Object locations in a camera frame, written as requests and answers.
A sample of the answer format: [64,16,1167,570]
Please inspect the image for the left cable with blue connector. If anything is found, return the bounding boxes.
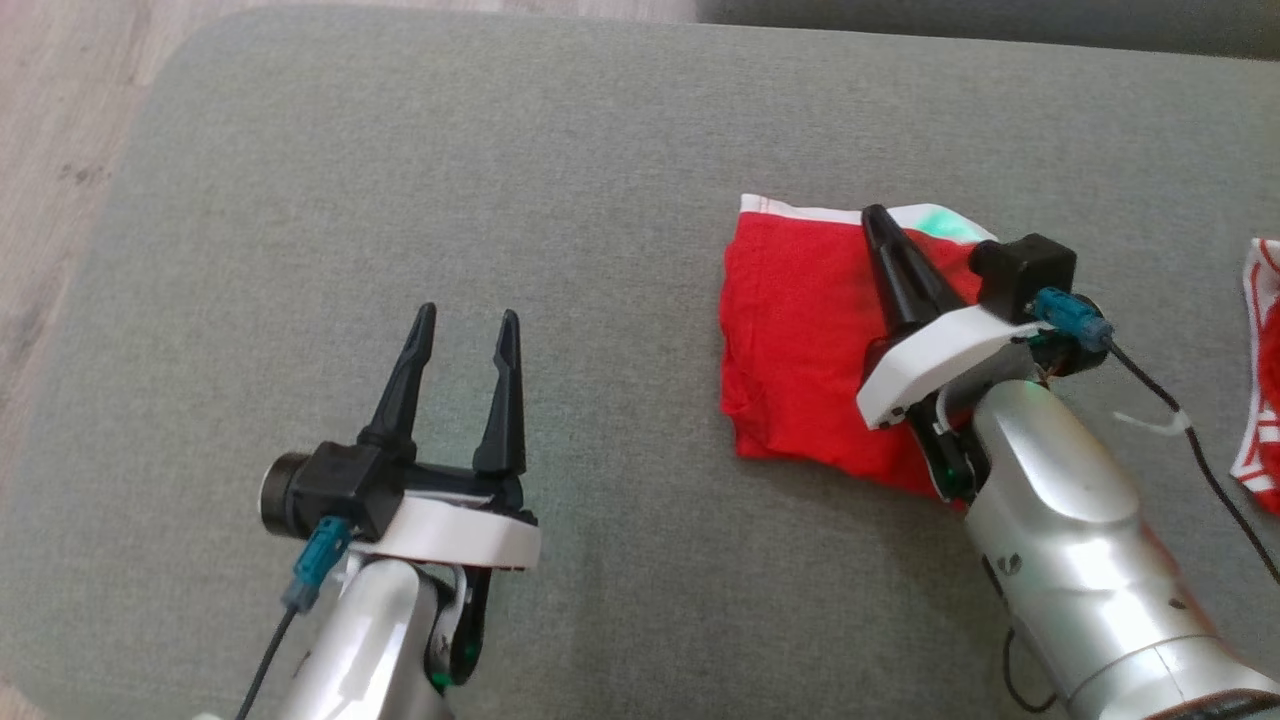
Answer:
[235,517,354,720]

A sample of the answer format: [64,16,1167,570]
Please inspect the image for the red jersey with black number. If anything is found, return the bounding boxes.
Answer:
[1230,238,1280,516]

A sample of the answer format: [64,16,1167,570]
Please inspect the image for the red shorts with white stripe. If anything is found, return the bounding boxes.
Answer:
[718,194,1001,513]

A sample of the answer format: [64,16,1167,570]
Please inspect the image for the right cable with blue connector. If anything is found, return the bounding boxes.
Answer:
[1030,288,1280,586]

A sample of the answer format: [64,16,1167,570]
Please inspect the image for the grey sofa seat cushion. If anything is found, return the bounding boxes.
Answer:
[695,0,1280,61]

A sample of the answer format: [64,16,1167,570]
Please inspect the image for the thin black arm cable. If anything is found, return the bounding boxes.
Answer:
[1002,628,1061,714]

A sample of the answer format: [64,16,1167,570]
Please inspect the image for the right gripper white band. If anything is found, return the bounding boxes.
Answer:
[857,205,1046,501]

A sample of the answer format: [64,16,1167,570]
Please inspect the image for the cable with blue connector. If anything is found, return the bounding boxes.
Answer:
[1030,288,1280,586]
[235,517,354,720]

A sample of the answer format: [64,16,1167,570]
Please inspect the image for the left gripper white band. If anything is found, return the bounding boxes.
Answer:
[350,303,542,689]

